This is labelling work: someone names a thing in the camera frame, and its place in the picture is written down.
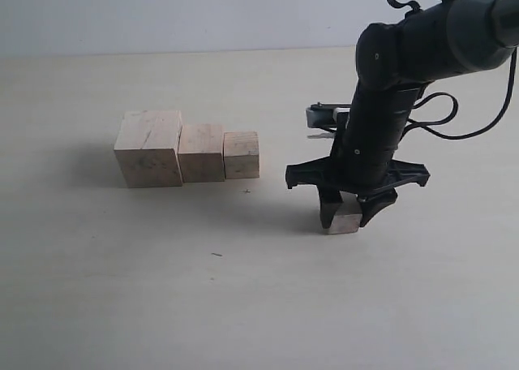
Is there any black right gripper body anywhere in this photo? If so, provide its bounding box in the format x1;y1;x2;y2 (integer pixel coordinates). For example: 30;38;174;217
285;83;430;197

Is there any smallest wooden cube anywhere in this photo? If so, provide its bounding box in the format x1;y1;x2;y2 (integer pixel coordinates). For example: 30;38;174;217
326;214;362;235

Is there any medium wooden cube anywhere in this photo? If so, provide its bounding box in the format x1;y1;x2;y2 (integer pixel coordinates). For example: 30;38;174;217
223;131;260;179

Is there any second largest wooden cube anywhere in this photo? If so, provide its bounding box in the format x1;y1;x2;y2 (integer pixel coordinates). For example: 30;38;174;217
178;123;225;183

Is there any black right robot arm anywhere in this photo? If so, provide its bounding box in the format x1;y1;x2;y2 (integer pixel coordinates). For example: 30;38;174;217
285;0;518;234

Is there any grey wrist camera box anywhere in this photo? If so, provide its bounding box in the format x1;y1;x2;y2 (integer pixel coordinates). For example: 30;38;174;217
305;102;351;129

